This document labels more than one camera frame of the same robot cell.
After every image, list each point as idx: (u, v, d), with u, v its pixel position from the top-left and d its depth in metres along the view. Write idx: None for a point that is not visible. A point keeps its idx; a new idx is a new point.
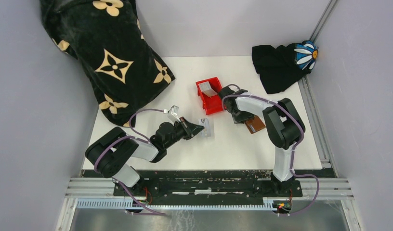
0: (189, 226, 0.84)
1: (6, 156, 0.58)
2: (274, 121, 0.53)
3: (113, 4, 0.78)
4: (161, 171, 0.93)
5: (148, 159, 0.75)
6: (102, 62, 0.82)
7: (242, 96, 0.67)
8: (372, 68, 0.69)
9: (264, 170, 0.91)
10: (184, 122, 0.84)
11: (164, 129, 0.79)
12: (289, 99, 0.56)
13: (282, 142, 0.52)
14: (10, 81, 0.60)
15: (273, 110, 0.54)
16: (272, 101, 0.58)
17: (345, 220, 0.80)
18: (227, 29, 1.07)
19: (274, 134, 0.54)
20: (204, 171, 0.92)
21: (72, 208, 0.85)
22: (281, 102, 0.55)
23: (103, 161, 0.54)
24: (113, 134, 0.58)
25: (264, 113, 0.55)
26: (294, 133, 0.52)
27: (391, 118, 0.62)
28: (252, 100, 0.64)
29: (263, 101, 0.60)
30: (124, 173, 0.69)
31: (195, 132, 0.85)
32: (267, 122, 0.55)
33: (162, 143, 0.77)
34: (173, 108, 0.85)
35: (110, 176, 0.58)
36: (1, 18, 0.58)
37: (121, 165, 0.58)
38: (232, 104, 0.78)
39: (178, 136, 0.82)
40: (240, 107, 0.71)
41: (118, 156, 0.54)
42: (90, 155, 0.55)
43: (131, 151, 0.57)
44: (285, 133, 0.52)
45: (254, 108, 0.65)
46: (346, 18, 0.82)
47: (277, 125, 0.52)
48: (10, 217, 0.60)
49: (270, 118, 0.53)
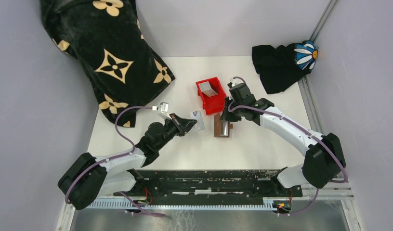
0: (189, 226, 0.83)
1: (6, 155, 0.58)
2: (320, 164, 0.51)
3: (113, 4, 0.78)
4: (161, 171, 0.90)
5: (137, 166, 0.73)
6: (102, 62, 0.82)
7: (269, 115, 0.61)
8: (372, 68, 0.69)
9: (264, 170, 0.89)
10: (175, 120, 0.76)
11: (154, 129, 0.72)
12: (335, 134, 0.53)
13: (322, 181, 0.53)
14: (10, 81, 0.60)
15: (319, 152, 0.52)
16: (316, 136, 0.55)
17: (345, 220, 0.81)
18: (227, 28, 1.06)
19: (314, 175, 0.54)
20: (204, 171, 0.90)
21: (72, 208, 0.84)
22: (327, 138, 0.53)
23: (74, 193, 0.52)
24: (80, 162, 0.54)
25: (309, 154, 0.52)
26: (333, 172, 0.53)
27: (392, 118, 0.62)
28: (287, 127, 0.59)
29: (302, 132, 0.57)
30: (111, 188, 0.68)
31: (188, 127, 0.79)
32: (308, 162, 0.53)
33: (152, 144, 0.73)
34: (162, 104, 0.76)
35: (88, 204, 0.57)
36: (1, 19, 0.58)
37: (97, 192, 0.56)
38: (254, 117, 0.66)
39: (170, 134, 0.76)
40: (263, 122, 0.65)
41: (85, 187, 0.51)
42: (62, 186, 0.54)
43: (101, 179, 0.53)
44: (326, 174, 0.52)
45: (284, 133, 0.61)
46: (346, 18, 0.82)
47: (322, 168, 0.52)
48: (11, 217, 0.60)
49: (316, 160, 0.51)
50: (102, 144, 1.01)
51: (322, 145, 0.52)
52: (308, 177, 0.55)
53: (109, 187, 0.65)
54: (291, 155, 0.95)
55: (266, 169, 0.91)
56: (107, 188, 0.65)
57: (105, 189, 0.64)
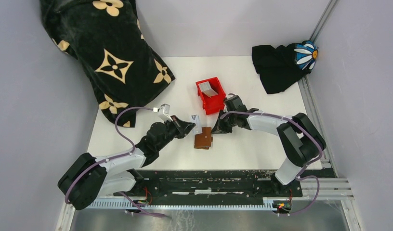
0: (189, 226, 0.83)
1: (6, 155, 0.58)
2: (292, 138, 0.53)
3: (113, 4, 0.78)
4: (161, 171, 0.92)
5: (136, 166, 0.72)
6: (102, 62, 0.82)
7: (253, 115, 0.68)
8: (372, 68, 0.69)
9: (264, 170, 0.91)
10: (176, 121, 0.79)
11: (157, 129, 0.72)
12: (303, 113, 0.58)
13: (303, 160, 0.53)
14: (10, 81, 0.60)
15: (288, 127, 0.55)
16: (286, 117, 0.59)
17: (345, 220, 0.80)
18: (227, 28, 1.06)
19: (293, 153, 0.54)
20: (204, 171, 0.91)
21: (72, 208, 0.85)
22: (295, 117, 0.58)
23: (74, 192, 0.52)
24: (81, 162, 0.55)
25: (279, 130, 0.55)
26: (311, 149, 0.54)
27: (392, 119, 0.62)
28: (265, 119, 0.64)
29: (276, 117, 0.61)
30: (111, 189, 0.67)
31: (187, 130, 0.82)
32: (283, 140, 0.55)
33: (153, 145, 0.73)
34: (163, 106, 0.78)
35: (88, 204, 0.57)
36: (2, 19, 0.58)
37: (97, 192, 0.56)
38: (244, 124, 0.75)
39: (171, 135, 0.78)
40: (252, 125, 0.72)
41: (87, 186, 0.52)
42: (62, 186, 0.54)
43: (102, 179, 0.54)
44: (303, 150, 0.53)
45: (267, 126, 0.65)
46: (346, 18, 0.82)
47: (294, 142, 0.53)
48: (11, 217, 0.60)
49: (286, 134, 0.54)
50: (102, 144, 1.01)
51: (292, 122, 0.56)
52: (289, 157, 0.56)
53: (108, 187, 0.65)
54: None
55: (266, 169, 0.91)
56: (107, 188, 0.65)
57: (105, 190, 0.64)
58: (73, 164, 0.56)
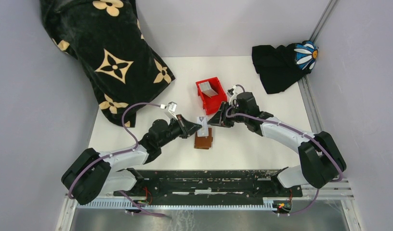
0: (189, 226, 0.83)
1: (6, 156, 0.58)
2: (314, 160, 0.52)
3: (113, 4, 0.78)
4: (161, 172, 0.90)
5: (139, 162, 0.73)
6: (102, 62, 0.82)
7: (268, 123, 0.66)
8: (372, 68, 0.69)
9: (264, 170, 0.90)
10: (180, 121, 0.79)
11: (159, 126, 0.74)
12: (327, 133, 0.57)
13: (320, 181, 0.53)
14: (10, 81, 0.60)
15: (310, 147, 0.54)
16: (308, 134, 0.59)
17: (345, 220, 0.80)
18: (227, 28, 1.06)
19: (310, 173, 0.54)
20: (204, 171, 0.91)
21: (72, 208, 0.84)
22: (319, 136, 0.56)
23: (78, 187, 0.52)
24: (85, 157, 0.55)
25: (301, 149, 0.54)
26: (331, 172, 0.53)
27: (392, 119, 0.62)
28: (281, 130, 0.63)
29: (296, 132, 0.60)
30: (113, 186, 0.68)
31: (192, 131, 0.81)
32: (303, 159, 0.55)
33: (156, 142, 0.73)
34: (170, 103, 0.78)
35: (91, 200, 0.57)
36: (2, 19, 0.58)
37: (100, 188, 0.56)
38: (255, 129, 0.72)
39: (174, 134, 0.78)
40: (265, 133, 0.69)
41: (91, 181, 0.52)
42: (66, 181, 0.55)
43: (105, 174, 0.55)
44: (323, 172, 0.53)
45: (282, 137, 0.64)
46: (346, 18, 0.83)
47: (316, 165, 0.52)
48: (11, 217, 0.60)
49: (307, 156, 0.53)
50: (102, 144, 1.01)
51: (313, 141, 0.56)
52: (307, 176, 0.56)
53: (110, 185, 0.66)
54: (292, 156, 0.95)
55: (266, 169, 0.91)
56: (109, 186, 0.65)
57: (107, 187, 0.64)
58: (77, 159, 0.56)
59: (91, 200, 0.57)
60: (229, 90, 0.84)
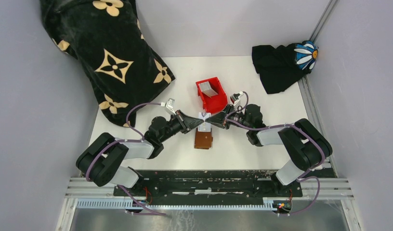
0: (189, 226, 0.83)
1: (5, 156, 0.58)
2: (294, 141, 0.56)
3: (113, 4, 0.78)
4: (161, 171, 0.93)
5: (144, 156, 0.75)
6: (102, 62, 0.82)
7: (263, 131, 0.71)
8: (373, 68, 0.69)
9: (264, 170, 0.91)
10: (179, 116, 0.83)
11: (158, 123, 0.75)
12: (306, 120, 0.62)
13: (307, 163, 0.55)
14: (9, 81, 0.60)
15: (289, 131, 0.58)
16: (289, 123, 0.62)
17: (345, 220, 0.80)
18: (227, 28, 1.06)
19: (297, 156, 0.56)
20: (204, 171, 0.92)
21: (72, 208, 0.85)
22: (298, 122, 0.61)
23: (95, 170, 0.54)
24: (102, 140, 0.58)
25: (280, 134, 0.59)
26: (315, 154, 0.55)
27: (392, 119, 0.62)
28: (272, 131, 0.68)
29: (280, 127, 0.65)
30: (120, 178, 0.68)
31: (192, 125, 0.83)
32: (286, 144, 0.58)
33: (157, 138, 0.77)
34: (168, 100, 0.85)
35: (106, 184, 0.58)
36: (1, 19, 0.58)
37: (115, 172, 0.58)
38: (255, 141, 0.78)
39: (174, 130, 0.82)
40: (263, 142, 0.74)
41: (107, 163, 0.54)
42: (80, 165, 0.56)
43: (123, 155, 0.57)
44: (308, 154, 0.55)
45: (273, 136, 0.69)
46: (346, 18, 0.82)
47: (298, 146, 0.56)
48: (10, 217, 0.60)
49: (287, 138, 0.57)
50: None
51: (294, 127, 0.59)
52: (294, 161, 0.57)
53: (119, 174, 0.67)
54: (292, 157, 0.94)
55: (266, 168, 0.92)
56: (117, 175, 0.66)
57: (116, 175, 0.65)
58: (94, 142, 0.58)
59: (105, 185, 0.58)
60: (235, 94, 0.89)
